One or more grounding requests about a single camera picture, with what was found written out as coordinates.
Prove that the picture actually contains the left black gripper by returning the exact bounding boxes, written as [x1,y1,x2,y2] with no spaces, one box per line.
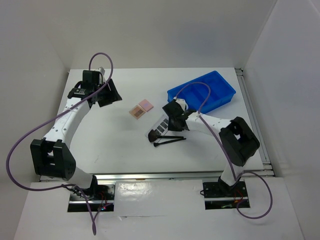
[94,78,122,108]

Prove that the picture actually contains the clear sheet black swatches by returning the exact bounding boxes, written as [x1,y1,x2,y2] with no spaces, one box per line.
[145,114,169,138]

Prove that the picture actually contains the black fan makeup brush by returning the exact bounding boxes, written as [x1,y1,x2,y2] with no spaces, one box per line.
[147,129,184,143]

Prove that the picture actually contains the thin black makeup brush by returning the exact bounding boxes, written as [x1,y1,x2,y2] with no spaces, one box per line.
[153,137,186,148]

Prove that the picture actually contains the brown eyeshadow palette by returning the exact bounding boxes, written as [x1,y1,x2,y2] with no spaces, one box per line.
[129,105,146,119]

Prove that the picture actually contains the pink compact case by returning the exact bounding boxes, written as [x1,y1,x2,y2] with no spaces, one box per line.
[138,99,154,112]

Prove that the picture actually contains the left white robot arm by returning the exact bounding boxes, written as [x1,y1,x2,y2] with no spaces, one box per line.
[30,67,122,200]

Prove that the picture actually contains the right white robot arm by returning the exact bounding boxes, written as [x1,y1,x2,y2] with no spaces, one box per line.
[162,99,260,196]

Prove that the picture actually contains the blue plastic organizer bin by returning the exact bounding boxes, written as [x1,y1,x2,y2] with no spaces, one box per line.
[167,71,236,114]

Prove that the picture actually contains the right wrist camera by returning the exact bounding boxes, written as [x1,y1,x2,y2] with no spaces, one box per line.
[173,97,189,111]

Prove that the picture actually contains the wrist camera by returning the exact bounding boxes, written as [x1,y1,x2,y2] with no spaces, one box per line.
[173,97,189,111]
[95,67,105,76]

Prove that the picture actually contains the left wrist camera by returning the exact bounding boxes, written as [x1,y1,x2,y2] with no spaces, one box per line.
[95,67,105,76]

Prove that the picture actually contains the aluminium rail front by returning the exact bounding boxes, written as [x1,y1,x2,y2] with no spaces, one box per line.
[39,169,275,182]

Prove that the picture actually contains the aluminium rail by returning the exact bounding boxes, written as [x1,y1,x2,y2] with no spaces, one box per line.
[234,68,275,177]
[39,169,275,182]

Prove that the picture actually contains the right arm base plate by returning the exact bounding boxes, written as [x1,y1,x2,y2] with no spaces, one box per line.
[199,181,251,210]

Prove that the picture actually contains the aluminium rail right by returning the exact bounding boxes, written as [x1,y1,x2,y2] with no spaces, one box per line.
[234,68,275,177]

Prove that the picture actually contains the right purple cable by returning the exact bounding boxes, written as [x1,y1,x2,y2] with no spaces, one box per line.
[174,81,274,220]

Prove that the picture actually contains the purple cable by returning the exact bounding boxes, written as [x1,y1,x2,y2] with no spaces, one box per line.
[6,52,114,236]
[174,81,274,220]

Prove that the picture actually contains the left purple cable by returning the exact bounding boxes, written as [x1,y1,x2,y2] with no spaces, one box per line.
[6,52,114,236]

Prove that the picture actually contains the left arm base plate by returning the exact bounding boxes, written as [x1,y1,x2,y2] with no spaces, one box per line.
[67,183,116,213]

